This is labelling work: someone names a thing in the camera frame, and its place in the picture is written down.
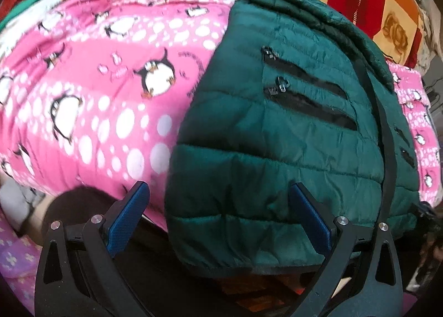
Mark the green quilted puffer jacket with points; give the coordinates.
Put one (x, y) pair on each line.
(277, 151)

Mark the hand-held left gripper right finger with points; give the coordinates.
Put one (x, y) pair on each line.
(311, 215)

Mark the grey white cloth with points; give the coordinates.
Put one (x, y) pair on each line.
(19, 204)

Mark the purple flower print cloth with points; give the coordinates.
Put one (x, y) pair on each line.
(17, 258)

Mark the pink penguin print blanket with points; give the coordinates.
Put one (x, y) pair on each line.
(103, 95)

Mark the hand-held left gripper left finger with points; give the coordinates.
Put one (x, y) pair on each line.
(127, 214)

